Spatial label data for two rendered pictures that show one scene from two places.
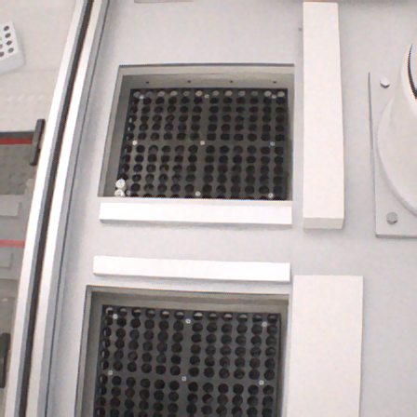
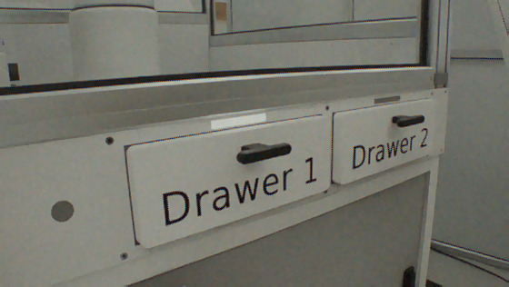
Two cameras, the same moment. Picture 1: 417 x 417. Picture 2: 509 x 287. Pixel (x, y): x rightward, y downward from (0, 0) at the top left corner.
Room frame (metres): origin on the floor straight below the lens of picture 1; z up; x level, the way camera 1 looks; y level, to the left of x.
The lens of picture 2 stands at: (0.85, 0.52, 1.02)
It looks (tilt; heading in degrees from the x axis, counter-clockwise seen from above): 13 degrees down; 218
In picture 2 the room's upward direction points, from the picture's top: 1 degrees counter-clockwise
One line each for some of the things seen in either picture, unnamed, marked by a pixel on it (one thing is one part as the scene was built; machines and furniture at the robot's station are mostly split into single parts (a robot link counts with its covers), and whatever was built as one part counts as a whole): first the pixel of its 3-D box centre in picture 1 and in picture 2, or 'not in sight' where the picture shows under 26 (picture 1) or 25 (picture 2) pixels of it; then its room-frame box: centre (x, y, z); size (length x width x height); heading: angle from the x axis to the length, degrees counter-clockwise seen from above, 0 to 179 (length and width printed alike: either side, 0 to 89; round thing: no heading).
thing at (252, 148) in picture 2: not in sight; (258, 151); (0.50, 0.25, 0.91); 0.07 x 0.04 x 0.01; 166
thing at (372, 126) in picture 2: not in sight; (390, 136); (0.19, 0.29, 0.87); 0.29 x 0.02 x 0.11; 166
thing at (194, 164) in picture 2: not in sight; (245, 173); (0.50, 0.22, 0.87); 0.29 x 0.02 x 0.11; 166
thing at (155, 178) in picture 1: (205, 154); not in sight; (0.45, 0.02, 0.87); 0.22 x 0.18 x 0.06; 76
